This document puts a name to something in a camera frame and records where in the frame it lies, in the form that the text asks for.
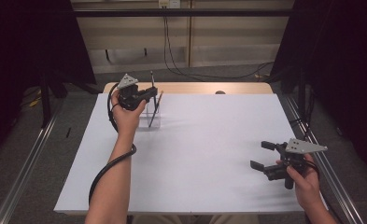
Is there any black curtain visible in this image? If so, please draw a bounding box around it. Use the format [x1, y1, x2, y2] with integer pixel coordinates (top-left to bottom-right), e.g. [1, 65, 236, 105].
[271, 0, 367, 178]
[0, 0, 97, 157]

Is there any black power cable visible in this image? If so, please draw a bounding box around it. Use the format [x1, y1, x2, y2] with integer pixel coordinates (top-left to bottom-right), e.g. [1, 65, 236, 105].
[162, 7, 192, 77]
[165, 7, 275, 80]

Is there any dark makeup brush gold ferrule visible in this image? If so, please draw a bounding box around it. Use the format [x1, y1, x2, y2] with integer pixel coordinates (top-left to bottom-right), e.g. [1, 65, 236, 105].
[148, 90, 164, 129]

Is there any thin black pen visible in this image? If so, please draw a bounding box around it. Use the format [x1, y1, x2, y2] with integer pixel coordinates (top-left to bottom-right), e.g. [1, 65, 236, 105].
[149, 70, 160, 114]

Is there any black metal stand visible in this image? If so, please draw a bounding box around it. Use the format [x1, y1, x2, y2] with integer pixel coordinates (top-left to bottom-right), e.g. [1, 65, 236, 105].
[38, 70, 53, 129]
[297, 67, 309, 126]

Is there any person's left hand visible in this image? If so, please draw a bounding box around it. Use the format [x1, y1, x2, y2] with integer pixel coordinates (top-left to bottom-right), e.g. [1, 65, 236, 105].
[110, 90, 148, 138]

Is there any thick black gripper cable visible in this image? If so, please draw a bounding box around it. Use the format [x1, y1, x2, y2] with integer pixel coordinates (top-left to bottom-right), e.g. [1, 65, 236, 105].
[88, 82, 138, 207]

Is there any person's right hand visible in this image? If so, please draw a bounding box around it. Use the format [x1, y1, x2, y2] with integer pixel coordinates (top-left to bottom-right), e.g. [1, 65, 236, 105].
[275, 153, 321, 213]

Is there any aluminium floor rail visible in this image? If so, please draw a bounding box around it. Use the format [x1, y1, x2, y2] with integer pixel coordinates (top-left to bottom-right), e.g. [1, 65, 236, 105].
[0, 96, 64, 224]
[283, 92, 365, 224]

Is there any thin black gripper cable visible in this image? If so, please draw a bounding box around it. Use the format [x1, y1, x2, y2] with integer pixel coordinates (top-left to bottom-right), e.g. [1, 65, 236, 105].
[303, 158, 322, 182]

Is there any white wall power outlet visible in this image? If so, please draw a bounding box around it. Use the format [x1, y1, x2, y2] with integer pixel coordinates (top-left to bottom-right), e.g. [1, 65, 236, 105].
[158, 0, 181, 9]

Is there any white table cover sheet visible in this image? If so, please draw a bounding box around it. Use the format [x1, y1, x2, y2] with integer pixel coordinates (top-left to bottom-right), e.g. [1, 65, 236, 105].
[53, 92, 329, 216]

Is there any yellow floor cable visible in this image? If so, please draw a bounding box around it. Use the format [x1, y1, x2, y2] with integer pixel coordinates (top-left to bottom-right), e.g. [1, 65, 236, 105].
[27, 89, 44, 108]

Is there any black horizontal frame bar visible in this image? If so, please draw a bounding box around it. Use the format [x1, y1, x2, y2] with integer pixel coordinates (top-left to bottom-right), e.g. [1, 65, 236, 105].
[72, 8, 295, 19]

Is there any clear acrylic pen holder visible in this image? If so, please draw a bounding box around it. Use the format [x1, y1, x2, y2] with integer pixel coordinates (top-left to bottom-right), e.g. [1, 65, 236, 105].
[136, 98, 162, 132]

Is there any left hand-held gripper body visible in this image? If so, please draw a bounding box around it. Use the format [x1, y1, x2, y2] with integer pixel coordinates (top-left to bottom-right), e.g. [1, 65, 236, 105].
[117, 73, 146, 111]

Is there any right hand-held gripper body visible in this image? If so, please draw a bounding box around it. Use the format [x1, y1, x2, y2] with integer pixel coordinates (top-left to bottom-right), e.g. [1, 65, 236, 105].
[263, 138, 329, 190]

